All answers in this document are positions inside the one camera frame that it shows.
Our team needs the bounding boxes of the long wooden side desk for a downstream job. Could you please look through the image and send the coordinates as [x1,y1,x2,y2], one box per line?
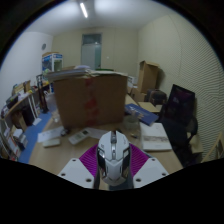
[1,83,51,131]

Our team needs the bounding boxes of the open tall cardboard box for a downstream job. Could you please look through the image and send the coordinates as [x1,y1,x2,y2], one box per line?
[137,60,160,94]

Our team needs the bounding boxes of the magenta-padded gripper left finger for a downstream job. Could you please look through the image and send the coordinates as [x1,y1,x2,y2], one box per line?
[57,143,101,190]

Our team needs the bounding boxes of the large brown cardboard box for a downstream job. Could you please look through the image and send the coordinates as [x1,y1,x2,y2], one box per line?
[52,73,129,130]

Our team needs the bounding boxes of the blue and white display cabinet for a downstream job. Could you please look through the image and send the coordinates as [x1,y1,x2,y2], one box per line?
[41,51,64,74]

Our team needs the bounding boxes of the white remote control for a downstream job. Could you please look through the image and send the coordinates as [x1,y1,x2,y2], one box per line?
[68,129,92,146]

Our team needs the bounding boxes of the white paper sheets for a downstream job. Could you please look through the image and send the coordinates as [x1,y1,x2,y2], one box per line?
[37,125,66,144]

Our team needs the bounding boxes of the grey sheet stack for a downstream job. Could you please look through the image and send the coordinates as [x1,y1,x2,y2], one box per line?
[44,64,129,82]

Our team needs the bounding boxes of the ceiling tube light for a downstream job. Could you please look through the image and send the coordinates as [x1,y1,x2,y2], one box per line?
[79,2,89,19]

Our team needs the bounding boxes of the black computer tower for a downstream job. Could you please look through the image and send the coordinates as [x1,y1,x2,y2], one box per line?
[21,105,36,127]

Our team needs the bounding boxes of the black hand truck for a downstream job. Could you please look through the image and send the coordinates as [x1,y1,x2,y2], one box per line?
[35,73,50,114]

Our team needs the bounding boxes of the white computer mouse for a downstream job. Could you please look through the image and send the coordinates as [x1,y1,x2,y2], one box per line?
[95,130,132,187]

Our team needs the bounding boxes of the blue book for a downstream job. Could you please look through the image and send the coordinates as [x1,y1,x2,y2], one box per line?
[124,102,160,127]

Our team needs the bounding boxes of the pale door with window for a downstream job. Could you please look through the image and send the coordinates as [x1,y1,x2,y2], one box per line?
[80,33,103,70]

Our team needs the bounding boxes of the small flat white box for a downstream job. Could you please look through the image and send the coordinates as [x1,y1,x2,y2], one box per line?
[42,137,62,149]

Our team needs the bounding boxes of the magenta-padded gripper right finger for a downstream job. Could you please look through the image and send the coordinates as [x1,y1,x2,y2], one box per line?
[128,143,170,190]

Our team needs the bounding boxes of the black office chair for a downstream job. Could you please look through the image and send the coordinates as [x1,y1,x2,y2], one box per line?
[159,83,201,168]

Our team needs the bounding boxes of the dark brown bag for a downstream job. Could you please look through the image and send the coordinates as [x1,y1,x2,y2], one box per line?
[143,89,168,107]

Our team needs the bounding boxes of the white shelf unit with books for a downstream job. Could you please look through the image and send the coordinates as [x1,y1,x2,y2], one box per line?
[0,118,29,161]

